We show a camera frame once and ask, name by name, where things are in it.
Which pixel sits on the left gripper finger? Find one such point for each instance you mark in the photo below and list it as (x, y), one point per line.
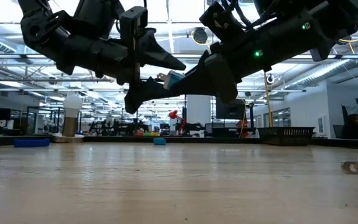
(141, 95)
(157, 53)

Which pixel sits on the blue rectangular box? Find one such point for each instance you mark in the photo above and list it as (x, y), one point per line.
(31, 143)

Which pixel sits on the blue white USB charger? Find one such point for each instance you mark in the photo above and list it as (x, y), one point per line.
(172, 79)

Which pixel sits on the black gantry frame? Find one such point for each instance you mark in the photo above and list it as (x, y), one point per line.
(185, 112)

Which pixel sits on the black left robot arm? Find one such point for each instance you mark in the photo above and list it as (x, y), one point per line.
(39, 31)

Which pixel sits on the black aluminium table frame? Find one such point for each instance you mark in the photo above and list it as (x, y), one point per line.
(228, 140)

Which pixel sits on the person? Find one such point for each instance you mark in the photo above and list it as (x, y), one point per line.
(355, 123)

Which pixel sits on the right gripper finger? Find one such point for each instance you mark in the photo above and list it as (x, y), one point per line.
(202, 67)
(194, 88)

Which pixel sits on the white pillar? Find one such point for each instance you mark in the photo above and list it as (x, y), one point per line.
(198, 112)

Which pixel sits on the white bulb on wooden base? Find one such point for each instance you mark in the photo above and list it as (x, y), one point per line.
(72, 104)

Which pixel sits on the black plastic basket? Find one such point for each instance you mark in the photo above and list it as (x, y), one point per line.
(286, 136)

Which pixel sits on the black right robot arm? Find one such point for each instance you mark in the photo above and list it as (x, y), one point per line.
(331, 21)

